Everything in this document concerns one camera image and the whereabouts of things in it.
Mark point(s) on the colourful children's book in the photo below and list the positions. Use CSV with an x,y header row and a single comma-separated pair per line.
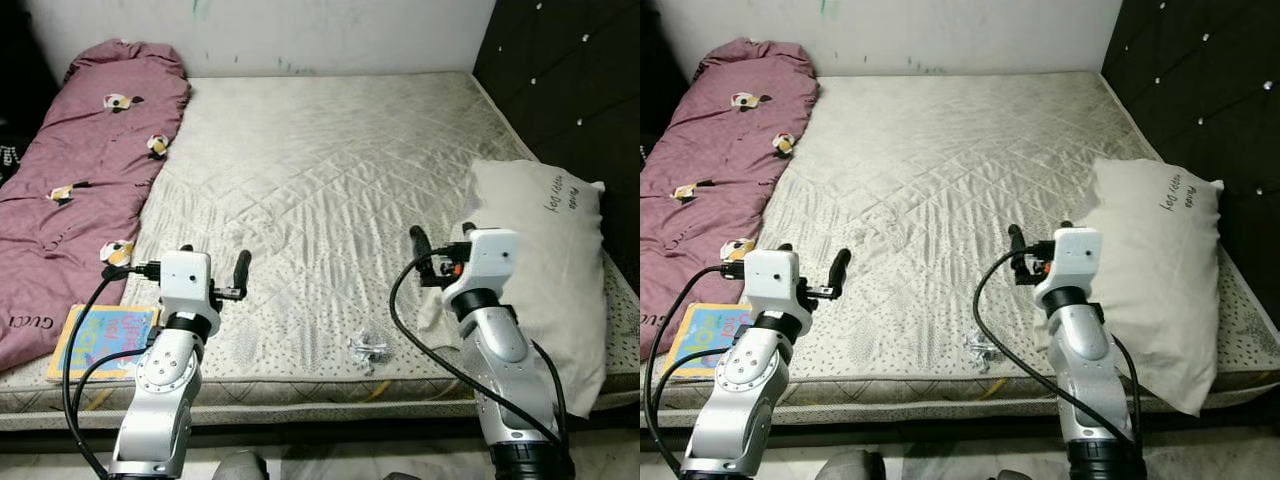
x,y
100,335
705,335

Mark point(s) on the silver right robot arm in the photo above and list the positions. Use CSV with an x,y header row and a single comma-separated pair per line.
x,y
500,350
1085,350

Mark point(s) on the white pillow with print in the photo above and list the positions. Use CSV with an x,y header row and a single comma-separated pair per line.
x,y
1160,260
550,260

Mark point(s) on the grey quilted mattress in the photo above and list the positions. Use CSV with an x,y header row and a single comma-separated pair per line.
x,y
320,170
950,170

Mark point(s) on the pink printed blanket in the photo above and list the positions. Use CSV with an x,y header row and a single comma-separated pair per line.
x,y
710,170
90,170

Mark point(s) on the dark bed base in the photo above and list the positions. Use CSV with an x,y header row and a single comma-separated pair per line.
x,y
320,428
940,425

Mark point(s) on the grey left robot leg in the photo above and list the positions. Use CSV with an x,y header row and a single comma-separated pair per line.
x,y
240,467
850,467

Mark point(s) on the black tufted headboard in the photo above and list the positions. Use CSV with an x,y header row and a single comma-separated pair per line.
x,y
570,80
1200,80

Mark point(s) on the black bag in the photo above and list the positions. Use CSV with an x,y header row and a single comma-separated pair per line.
x,y
8,150

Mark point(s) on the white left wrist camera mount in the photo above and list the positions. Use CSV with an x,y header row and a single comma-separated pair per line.
x,y
770,278
185,278

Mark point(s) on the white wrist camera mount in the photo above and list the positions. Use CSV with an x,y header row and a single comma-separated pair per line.
x,y
770,278
185,278
490,260
1075,258

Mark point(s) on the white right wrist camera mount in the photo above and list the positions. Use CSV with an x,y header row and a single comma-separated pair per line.
x,y
490,260
1075,258

